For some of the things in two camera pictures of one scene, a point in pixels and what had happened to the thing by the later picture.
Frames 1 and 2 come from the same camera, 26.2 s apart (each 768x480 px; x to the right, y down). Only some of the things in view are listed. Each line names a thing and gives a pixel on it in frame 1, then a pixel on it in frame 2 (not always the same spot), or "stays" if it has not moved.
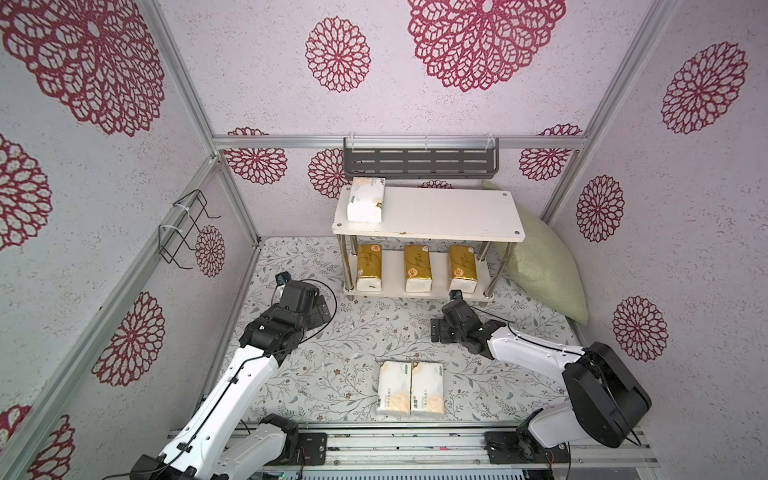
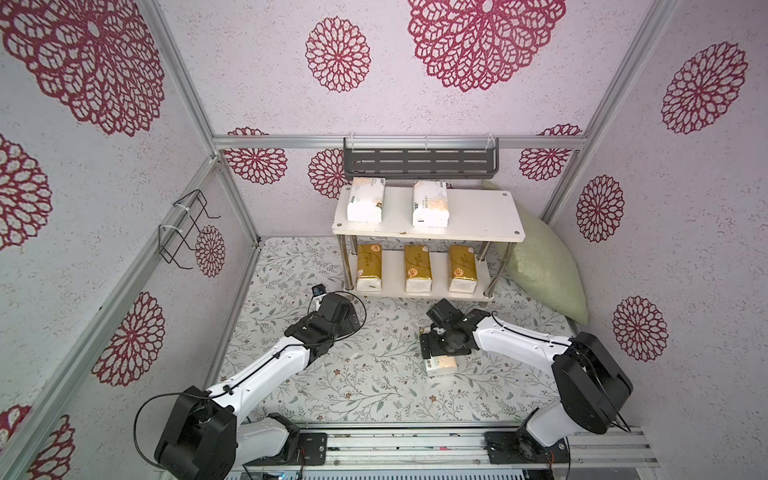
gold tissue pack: (462, 269) stays
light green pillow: (540, 264) stays
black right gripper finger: (435, 330) → (425, 346)
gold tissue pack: (417, 269) stays
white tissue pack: (427, 387) → (441, 364)
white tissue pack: (394, 388) → (430, 204)
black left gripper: (323, 310) → (349, 325)
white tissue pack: (366, 200) stays
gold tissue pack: (369, 268) stays
